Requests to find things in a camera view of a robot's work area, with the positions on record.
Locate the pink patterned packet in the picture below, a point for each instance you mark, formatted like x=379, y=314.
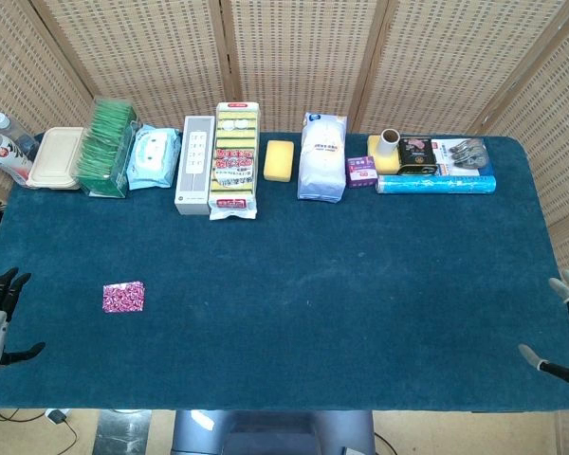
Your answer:
x=123, y=297

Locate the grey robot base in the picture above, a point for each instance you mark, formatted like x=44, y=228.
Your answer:
x=275, y=433

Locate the metal table foot plate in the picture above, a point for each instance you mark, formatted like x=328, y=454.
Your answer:
x=123, y=433

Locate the white bottle red label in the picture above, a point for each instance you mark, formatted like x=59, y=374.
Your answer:
x=5, y=158

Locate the beige lidded food box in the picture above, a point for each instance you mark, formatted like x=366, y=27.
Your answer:
x=54, y=158

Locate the clear bottle white cap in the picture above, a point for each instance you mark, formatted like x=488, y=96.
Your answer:
x=9, y=130

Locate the clear box green tea bags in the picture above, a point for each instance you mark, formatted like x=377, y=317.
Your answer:
x=102, y=151

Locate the blue cling film roll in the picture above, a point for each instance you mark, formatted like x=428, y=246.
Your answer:
x=436, y=185

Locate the light blue wet wipes pack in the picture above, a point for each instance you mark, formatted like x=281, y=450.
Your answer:
x=152, y=156

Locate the black tin can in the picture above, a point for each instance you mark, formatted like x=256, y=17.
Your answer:
x=417, y=156

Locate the white power strip box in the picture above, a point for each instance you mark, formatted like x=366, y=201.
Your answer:
x=194, y=166

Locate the blue felt table mat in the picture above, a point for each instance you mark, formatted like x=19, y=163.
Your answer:
x=313, y=284

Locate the small purple box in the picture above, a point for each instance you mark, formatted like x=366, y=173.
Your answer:
x=360, y=173

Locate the white paper roll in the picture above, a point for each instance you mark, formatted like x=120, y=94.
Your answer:
x=389, y=142

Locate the yellow sponge multipack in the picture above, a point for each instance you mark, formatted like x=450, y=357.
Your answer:
x=234, y=161

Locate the white paper bag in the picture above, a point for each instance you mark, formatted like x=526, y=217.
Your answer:
x=320, y=161

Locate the plain yellow sponge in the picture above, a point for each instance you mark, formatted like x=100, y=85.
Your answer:
x=280, y=161

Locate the woven bamboo folding screen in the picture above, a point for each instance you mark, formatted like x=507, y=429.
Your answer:
x=303, y=57

